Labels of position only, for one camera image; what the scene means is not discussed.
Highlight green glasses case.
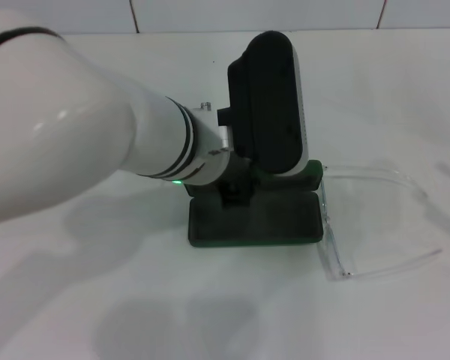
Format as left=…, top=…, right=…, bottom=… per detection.
left=182, top=159, right=326, bottom=249

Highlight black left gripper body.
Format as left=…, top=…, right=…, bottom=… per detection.
left=217, top=159, right=257, bottom=209

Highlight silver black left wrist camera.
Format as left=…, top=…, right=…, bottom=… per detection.
left=217, top=30, right=311, bottom=178

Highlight clear transparent glasses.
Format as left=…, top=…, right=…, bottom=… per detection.
left=319, top=163, right=444, bottom=283

